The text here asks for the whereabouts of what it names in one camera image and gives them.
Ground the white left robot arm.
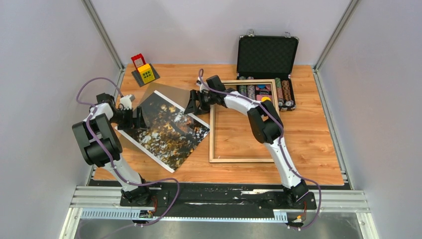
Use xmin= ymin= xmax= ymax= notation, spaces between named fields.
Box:
xmin=72 ymin=93 xmax=152 ymax=206

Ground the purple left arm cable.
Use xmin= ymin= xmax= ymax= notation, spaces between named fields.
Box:
xmin=76 ymin=77 xmax=181 ymax=228

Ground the wooden picture frame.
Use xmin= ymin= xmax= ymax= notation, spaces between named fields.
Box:
xmin=209 ymin=79 xmax=281 ymax=164

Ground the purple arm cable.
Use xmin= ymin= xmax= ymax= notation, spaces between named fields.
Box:
xmin=76 ymin=77 xmax=181 ymax=228
xmin=197 ymin=68 xmax=322 ymax=231

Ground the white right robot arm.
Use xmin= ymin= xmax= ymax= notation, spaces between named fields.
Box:
xmin=184 ymin=69 xmax=309 ymax=208

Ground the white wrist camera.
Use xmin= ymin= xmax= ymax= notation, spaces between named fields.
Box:
xmin=118 ymin=94 xmax=135 ymax=110
xmin=196 ymin=78 xmax=202 ymax=87

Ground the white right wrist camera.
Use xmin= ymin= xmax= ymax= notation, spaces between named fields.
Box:
xmin=196 ymin=78 xmax=202 ymax=87

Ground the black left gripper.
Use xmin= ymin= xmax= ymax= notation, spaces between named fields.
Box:
xmin=109 ymin=107 xmax=149 ymax=131

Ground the brown backing board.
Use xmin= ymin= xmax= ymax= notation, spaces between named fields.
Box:
xmin=119 ymin=83 xmax=198 ymax=159

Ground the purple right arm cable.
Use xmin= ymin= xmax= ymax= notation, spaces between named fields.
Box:
xmin=197 ymin=68 xmax=322 ymax=231

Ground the black poker chip case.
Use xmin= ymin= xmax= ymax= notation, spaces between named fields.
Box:
xmin=236 ymin=29 xmax=299 ymax=111

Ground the autumn leaves photo print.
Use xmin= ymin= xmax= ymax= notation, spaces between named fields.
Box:
xmin=115 ymin=90 xmax=211 ymax=173

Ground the yellow red toy block house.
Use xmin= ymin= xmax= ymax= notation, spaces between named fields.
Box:
xmin=131 ymin=53 xmax=160 ymax=87

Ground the aluminium front rail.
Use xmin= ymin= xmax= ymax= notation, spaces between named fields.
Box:
xmin=60 ymin=182 xmax=378 ymax=239

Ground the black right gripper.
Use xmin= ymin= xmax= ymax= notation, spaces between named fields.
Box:
xmin=185 ymin=90 xmax=216 ymax=117

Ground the transparent acrylic sheet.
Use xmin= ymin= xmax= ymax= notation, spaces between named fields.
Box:
xmin=125 ymin=82 xmax=199 ymax=156

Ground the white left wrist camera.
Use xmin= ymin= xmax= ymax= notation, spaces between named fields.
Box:
xmin=118 ymin=94 xmax=135 ymax=110

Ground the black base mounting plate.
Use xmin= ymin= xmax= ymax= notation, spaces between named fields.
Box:
xmin=113 ymin=180 xmax=318 ymax=219

